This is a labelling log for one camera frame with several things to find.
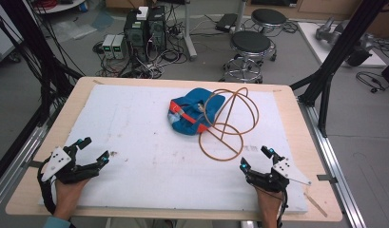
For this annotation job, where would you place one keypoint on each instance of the person's right hand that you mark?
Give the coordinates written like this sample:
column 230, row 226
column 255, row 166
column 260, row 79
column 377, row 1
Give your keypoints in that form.
column 268, row 205

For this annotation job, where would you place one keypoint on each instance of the thin wooden strip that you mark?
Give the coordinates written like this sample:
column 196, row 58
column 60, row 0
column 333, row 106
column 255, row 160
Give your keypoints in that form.
column 315, row 205

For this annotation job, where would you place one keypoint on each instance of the wooden table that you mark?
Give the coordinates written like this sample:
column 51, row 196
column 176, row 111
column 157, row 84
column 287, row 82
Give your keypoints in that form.
column 309, row 136

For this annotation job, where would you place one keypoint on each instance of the white platform board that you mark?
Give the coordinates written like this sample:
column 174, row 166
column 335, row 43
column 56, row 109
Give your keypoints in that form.
column 315, row 44

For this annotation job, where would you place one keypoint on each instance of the black metal frame stand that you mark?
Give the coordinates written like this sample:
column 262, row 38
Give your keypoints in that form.
column 334, row 63
column 36, row 57

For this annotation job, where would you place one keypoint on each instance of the black flat power adapter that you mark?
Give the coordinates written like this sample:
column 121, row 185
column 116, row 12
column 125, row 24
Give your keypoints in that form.
column 226, row 22

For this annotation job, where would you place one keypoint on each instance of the clear plastic sheet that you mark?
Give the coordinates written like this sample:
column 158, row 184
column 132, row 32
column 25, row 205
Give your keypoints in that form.
column 81, row 27

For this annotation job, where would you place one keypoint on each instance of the white round table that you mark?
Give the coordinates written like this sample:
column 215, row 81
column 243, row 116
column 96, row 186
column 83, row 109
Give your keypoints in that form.
column 60, row 6

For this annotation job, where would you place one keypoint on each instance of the small white box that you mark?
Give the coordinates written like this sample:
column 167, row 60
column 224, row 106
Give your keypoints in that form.
column 142, row 12

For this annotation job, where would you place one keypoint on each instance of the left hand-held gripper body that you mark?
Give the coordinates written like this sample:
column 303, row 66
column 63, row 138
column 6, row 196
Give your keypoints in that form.
column 75, row 172

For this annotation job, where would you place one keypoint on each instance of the brown rubber tube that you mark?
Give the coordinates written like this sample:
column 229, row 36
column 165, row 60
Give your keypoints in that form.
column 228, row 126

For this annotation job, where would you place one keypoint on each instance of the person's left hand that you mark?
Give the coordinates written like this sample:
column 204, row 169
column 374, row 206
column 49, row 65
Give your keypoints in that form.
column 68, row 196

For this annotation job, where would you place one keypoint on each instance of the grey metal desk leg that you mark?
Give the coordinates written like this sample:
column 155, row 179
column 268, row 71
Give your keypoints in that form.
column 189, row 34

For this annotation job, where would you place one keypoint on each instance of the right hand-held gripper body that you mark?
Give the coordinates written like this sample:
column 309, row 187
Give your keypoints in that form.
column 273, row 181

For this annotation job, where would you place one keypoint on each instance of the grey bench power supply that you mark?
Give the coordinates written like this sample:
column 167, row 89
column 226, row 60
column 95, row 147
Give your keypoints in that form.
column 119, row 47
column 107, row 46

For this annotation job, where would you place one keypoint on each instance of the blue cloth bag orange trim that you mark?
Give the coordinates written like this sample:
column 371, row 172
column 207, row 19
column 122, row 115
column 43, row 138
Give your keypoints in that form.
column 190, row 112

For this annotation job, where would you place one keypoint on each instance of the aluminium rail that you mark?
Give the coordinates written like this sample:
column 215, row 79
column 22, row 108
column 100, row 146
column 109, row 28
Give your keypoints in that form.
column 14, row 167
column 338, row 177

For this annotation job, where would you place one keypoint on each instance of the black computer tower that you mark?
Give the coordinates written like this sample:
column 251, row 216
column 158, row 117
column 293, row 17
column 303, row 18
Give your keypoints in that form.
column 135, row 34
column 157, row 28

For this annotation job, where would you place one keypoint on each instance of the white foam board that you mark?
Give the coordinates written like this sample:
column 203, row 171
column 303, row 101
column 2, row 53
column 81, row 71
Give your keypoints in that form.
column 151, row 148

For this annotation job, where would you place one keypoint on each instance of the grey tape piece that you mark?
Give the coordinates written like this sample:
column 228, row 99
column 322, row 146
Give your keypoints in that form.
column 35, row 164
column 326, row 179

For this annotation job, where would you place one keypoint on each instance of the black round stool chrome base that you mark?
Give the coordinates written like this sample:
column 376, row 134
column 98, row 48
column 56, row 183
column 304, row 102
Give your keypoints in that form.
column 268, row 16
column 249, row 42

